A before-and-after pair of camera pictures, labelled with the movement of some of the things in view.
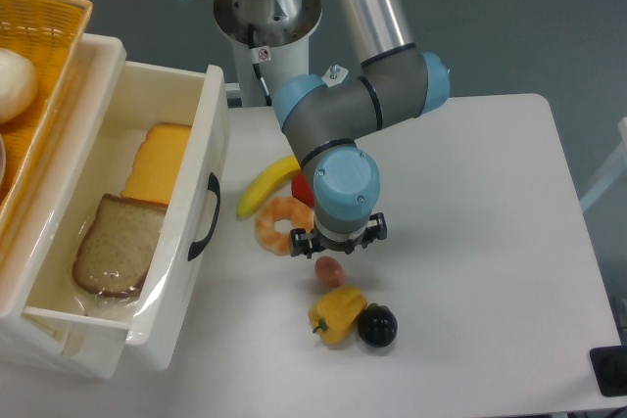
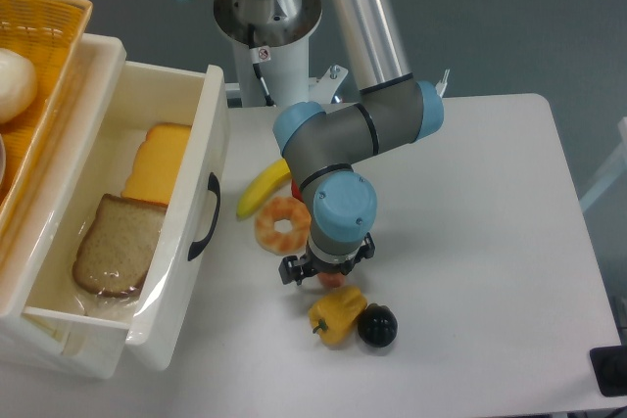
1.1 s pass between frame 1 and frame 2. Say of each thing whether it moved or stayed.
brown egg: stayed
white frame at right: stayed
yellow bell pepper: stayed
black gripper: moved
